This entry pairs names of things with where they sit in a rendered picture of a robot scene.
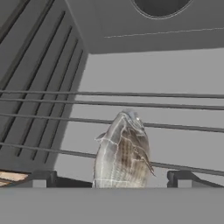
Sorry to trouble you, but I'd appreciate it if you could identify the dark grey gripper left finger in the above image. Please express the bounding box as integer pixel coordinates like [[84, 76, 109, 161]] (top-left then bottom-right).
[[10, 170, 59, 188]]

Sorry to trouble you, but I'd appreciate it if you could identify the grey wire oven rack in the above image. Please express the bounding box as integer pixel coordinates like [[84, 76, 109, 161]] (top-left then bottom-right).
[[0, 89, 224, 178]]

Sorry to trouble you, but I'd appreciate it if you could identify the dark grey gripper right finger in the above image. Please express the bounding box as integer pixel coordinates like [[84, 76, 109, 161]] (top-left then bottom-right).
[[166, 170, 224, 188]]

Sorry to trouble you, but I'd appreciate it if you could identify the grey striped fish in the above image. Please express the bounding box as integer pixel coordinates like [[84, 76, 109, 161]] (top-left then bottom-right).
[[92, 108, 157, 188]]

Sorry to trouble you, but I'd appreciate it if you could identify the grey oven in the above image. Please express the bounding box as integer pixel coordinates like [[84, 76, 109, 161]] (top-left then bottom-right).
[[0, 0, 224, 188]]

